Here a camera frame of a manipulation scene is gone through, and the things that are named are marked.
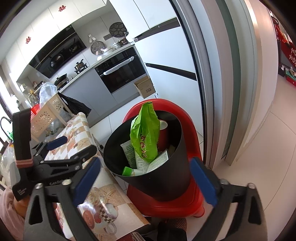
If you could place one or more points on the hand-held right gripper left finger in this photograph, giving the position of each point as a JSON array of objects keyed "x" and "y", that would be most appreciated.
[{"x": 86, "y": 183}]

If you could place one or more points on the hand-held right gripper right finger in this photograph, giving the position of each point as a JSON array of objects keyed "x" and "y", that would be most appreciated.
[{"x": 203, "y": 183}]

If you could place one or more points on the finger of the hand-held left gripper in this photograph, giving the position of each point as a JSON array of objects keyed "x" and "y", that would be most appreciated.
[
  {"x": 76, "y": 157},
  {"x": 57, "y": 142}
]

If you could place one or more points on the black trash bin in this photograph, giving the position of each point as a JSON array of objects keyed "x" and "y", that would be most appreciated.
[{"x": 171, "y": 178}]

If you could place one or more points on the green label plastic bottle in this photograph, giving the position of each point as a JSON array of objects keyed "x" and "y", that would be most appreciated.
[{"x": 130, "y": 172}]

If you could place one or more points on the green white tube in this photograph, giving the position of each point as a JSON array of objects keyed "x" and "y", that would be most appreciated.
[{"x": 128, "y": 153}]

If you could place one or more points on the white printed carton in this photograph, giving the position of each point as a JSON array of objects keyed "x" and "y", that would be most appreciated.
[{"x": 155, "y": 162}]

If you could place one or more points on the red paper cup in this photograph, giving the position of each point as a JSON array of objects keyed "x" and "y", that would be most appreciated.
[{"x": 163, "y": 139}]

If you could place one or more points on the green snack bag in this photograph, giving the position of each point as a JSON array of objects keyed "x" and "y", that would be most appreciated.
[{"x": 145, "y": 136}]

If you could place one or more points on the person's left forearm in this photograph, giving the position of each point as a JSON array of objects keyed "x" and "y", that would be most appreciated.
[{"x": 8, "y": 208}]

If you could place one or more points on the kitchen faucet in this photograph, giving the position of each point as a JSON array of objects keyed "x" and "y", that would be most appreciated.
[{"x": 4, "y": 119}]

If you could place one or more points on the crumpled clear plastic bag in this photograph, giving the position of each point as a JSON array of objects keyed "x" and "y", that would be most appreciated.
[{"x": 5, "y": 160}]

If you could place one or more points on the checkered printed tablecloth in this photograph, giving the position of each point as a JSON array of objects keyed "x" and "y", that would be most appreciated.
[{"x": 104, "y": 204}]

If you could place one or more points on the beige plastic chair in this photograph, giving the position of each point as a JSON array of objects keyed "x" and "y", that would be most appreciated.
[{"x": 46, "y": 115}]

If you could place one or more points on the red plastic basket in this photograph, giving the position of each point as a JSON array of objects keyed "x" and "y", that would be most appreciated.
[{"x": 35, "y": 111}]

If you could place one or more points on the black cloth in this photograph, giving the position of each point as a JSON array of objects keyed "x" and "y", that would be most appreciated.
[{"x": 74, "y": 105}]

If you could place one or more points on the red plastic chair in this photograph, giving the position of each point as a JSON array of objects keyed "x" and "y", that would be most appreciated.
[{"x": 161, "y": 208}]

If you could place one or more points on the grey kitchen counter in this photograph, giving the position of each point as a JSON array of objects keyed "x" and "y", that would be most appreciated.
[{"x": 92, "y": 92}]

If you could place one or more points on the black wok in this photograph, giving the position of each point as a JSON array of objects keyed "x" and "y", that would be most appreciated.
[{"x": 60, "y": 80}]

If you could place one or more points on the dark cooking pot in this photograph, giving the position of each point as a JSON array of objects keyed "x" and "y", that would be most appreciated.
[{"x": 80, "y": 66}]

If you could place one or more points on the black range hood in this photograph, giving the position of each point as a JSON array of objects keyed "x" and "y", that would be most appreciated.
[{"x": 57, "y": 55}]

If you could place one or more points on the black built-in oven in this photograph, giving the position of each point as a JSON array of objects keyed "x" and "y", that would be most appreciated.
[{"x": 122, "y": 74}]

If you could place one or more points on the cardboard box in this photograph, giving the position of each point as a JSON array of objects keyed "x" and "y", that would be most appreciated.
[{"x": 145, "y": 88}]

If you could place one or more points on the red paper decoration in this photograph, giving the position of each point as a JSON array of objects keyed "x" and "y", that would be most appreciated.
[
  {"x": 29, "y": 40},
  {"x": 61, "y": 8}
]

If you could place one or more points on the white refrigerator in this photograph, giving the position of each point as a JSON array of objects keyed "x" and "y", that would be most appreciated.
[{"x": 171, "y": 88}]

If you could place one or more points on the light patterned plate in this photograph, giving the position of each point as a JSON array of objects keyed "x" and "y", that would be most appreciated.
[{"x": 97, "y": 47}]

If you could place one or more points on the white pot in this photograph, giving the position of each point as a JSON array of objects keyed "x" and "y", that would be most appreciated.
[{"x": 115, "y": 45}]

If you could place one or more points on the steel pot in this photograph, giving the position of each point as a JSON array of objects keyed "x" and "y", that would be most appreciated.
[{"x": 123, "y": 41}]

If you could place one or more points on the dark patterned plate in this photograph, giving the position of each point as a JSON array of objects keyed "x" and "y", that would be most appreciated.
[{"x": 118, "y": 29}]

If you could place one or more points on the red printed bag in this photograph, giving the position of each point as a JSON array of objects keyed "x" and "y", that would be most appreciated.
[{"x": 289, "y": 51}]

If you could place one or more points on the white wall hook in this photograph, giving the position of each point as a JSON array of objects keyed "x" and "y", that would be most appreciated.
[{"x": 90, "y": 38}]

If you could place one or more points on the sliding door frame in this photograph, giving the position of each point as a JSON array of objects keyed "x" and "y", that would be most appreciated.
[{"x": 219, "y": 69}]

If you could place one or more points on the white wall cabinets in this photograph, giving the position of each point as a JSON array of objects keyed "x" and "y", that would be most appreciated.
[{"x": 46, "y": 23}]

